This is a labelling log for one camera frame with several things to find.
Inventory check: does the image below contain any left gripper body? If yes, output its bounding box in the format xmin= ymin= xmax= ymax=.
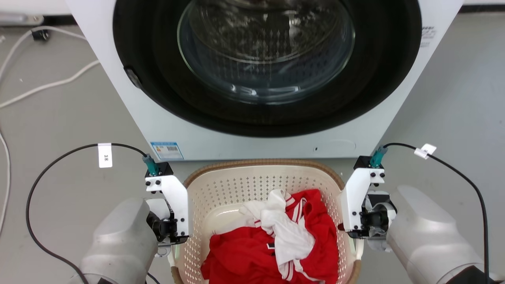
xmin=146 ymin=198 xmax=190 ymax=258

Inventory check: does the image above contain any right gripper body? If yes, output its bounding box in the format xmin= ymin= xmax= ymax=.
xmin=347 ymin=191 xmax=397 ymax=262

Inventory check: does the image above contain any beige perforated plastic laundry basket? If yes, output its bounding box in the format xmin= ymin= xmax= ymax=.
xmin=168 ymin=159 xmax=363 ymax=284

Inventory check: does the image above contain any blue white energy label sticker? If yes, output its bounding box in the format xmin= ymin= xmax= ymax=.
xmin=150 ymin=142 xmax=185 ymax=161

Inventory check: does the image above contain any red garment with white stripes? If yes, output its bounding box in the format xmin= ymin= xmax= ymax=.
xmin=200 ymin=189 xmax=339 ymax=284

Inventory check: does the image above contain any white crumpled garment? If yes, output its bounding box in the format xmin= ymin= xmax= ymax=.
xmin=239 ymin=189 xmax=316 ymax=280

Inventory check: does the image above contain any white front-load washing machine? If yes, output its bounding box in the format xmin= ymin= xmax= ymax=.
xmin=65 ymin=0 xmax=464 ymax=161

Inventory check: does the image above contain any black round washer door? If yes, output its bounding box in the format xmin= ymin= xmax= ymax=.
xmin=113 ymin=0 xmax=423 ymax=138

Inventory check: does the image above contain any grey printed washer label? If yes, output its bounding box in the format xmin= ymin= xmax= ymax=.
xmin=419 ymin=25 xmax=438 ymax=48

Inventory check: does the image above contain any grey power strip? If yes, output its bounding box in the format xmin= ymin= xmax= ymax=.
xmin=0 ymin=13 xmax=45 ymax=26

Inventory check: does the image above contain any white paper cable tag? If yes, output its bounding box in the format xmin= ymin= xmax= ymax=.
xmin=97 ymin=142 xmax=113 ymax=169
xmin=413 ymin=143 xmax=438 ymax=160

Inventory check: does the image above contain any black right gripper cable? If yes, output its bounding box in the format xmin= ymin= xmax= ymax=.
xmin=382 ymin=142 xmax=490 ymax=284

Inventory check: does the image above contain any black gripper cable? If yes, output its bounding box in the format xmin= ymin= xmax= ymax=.
xmin=382 ymin=142 xmax=490 ymax=284
xmin=26 ymin=143 xmax=149 ymax=284

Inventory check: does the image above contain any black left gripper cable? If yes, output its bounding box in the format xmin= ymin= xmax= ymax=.
xmin=26 ymin=143 xmax=149 ymax=284

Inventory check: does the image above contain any white floor cable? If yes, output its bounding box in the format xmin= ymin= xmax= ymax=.
xmin=0 ymin=60 xmax=101 ymax=109
xmin=0 ymin=130 xmax=11 ymax=237
xmin=0 ymin=26 xmax=88 ymax=79

